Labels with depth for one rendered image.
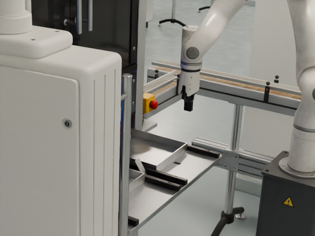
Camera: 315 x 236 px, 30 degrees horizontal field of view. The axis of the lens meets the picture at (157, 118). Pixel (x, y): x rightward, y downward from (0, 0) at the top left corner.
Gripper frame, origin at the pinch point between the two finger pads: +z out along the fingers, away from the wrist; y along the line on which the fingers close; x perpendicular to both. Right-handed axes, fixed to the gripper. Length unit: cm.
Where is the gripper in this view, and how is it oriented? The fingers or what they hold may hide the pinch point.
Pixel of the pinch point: (188, 105)
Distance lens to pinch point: 232.4
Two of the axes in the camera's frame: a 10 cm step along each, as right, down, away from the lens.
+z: -0.4, 9.3, 3.7
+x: 8.6, 2.2, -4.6
